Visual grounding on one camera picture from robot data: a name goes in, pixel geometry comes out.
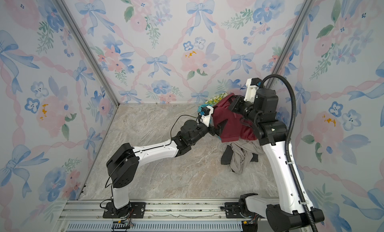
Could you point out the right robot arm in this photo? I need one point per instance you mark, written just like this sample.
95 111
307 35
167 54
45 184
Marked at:
293 209

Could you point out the teal cloth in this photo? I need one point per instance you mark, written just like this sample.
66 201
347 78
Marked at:
201 107

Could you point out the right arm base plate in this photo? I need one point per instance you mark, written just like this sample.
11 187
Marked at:
234 210

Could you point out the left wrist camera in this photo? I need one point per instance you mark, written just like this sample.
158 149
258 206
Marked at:
205 115

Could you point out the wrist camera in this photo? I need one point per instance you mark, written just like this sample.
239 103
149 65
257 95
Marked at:
205 115
252 85

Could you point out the corner aluminium post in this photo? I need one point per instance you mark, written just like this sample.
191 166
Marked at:
85 48
281 45

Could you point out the beige grey cloth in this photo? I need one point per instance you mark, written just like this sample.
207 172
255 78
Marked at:
243 151

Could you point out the right corner aluminium post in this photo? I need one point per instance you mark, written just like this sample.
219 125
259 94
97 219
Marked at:
281 45

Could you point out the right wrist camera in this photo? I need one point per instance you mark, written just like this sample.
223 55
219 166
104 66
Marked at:
252 85

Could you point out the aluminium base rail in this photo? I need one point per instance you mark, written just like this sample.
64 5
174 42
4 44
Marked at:
155 209

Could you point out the yellow floral cloth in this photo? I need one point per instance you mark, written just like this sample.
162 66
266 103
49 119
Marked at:
216 99

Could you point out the left corner aluminium post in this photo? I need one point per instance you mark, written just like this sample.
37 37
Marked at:
85 48

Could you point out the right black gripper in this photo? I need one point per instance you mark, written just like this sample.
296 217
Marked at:
240 101

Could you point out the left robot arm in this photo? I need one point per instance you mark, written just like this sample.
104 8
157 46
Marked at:
122 166

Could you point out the maroon cloth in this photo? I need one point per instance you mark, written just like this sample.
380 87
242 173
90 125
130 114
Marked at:
233 127

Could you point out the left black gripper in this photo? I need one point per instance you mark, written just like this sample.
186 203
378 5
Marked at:
218 131

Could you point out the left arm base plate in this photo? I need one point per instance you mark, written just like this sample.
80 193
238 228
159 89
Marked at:
134 210

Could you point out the white ventilation grille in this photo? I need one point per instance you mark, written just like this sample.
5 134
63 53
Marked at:
155 226

